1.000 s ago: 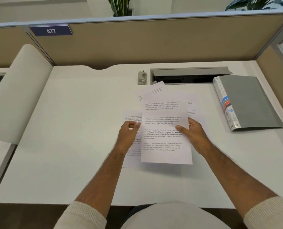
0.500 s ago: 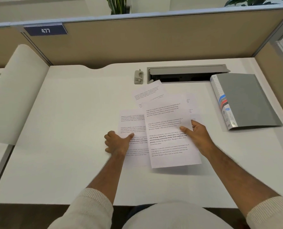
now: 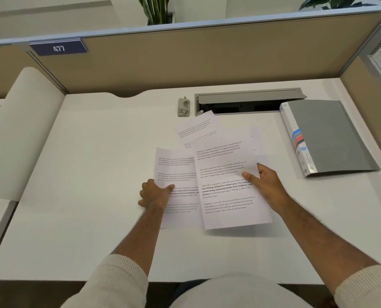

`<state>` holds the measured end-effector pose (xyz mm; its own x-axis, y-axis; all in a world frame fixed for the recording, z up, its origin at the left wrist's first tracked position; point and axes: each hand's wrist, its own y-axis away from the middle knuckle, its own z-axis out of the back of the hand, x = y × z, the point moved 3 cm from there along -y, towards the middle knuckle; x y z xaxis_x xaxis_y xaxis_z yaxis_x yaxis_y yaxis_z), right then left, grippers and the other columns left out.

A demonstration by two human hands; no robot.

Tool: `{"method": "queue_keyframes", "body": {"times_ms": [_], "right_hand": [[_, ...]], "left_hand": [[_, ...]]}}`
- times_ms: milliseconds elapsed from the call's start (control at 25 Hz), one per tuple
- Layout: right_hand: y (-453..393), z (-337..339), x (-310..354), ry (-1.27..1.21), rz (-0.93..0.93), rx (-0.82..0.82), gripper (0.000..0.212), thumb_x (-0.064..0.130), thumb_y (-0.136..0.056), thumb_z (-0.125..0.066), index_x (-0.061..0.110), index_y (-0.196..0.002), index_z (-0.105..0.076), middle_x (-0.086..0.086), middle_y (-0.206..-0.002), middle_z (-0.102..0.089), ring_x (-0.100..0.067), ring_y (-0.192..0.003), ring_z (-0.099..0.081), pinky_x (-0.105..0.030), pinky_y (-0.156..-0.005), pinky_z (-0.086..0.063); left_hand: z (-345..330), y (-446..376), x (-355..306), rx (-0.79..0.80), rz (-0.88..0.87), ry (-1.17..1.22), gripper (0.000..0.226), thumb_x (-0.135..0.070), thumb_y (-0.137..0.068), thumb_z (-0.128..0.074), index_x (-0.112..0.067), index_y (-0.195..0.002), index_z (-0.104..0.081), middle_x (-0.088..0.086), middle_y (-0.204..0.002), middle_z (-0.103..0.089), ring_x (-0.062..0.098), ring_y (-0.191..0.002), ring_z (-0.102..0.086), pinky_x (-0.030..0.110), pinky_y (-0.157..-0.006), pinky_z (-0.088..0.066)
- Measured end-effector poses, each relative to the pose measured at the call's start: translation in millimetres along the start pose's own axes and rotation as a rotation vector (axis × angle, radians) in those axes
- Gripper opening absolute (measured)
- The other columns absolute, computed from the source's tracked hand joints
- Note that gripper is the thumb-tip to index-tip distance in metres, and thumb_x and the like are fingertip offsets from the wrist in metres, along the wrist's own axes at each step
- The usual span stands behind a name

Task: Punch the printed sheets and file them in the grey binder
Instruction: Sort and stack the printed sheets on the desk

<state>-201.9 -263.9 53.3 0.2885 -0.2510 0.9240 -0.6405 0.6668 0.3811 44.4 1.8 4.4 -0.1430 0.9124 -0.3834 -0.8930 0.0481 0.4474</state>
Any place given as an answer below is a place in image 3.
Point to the person's left hand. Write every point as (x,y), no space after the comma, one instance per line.
(155,195)

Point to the person's right hand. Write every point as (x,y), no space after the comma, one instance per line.
(269,189)

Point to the grey ring binder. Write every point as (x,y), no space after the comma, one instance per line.
(331,137)

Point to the gray hole punch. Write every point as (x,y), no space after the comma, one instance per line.
(183,109)

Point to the person's right forearm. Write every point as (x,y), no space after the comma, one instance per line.
(322,243)

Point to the person's left forearm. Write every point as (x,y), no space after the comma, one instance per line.
(139,234)

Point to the cream knit sweater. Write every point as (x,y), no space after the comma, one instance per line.
(235,295)

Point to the beige side partition panel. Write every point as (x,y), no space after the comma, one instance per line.
(370,112)

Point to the wide beige partition panel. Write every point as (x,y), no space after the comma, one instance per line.
(209,60)

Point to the white curved desk divider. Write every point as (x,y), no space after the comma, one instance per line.
(20,134)

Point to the blue number sign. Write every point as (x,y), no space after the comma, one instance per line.
(58,48)

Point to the green snake plant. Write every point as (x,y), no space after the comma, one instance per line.
(155,9)

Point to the dark green leafy plant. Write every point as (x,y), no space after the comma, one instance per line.
(338,1)

